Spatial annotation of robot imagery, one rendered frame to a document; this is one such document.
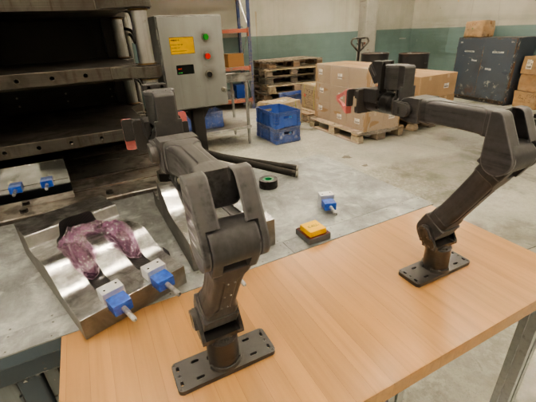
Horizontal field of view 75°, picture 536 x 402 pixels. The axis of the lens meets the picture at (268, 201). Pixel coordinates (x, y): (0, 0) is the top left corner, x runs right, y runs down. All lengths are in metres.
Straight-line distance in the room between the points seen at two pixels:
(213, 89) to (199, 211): 1.39
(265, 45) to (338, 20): 1.81
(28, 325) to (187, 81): 1.18
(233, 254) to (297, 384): 0.36
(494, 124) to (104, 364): 0.90
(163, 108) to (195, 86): 1.09
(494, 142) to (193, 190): 0.59
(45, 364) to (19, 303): 0.17
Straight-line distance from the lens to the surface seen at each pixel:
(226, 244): 0.43
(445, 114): 0.89
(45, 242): 1.19
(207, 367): 0.76
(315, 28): 8.55
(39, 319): 1.03
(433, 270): 1.02
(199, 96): 1.77
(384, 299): 0.92
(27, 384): 1.11
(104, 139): 1.66
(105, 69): 1.62
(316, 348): 0.79
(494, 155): 0.81
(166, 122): 0.68
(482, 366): 1.98
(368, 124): 4.83
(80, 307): 0.91
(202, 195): 0.43
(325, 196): 1.26
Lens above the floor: 1.39
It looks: 26 degrees down
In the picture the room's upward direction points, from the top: 3 degrees counter-clockwise
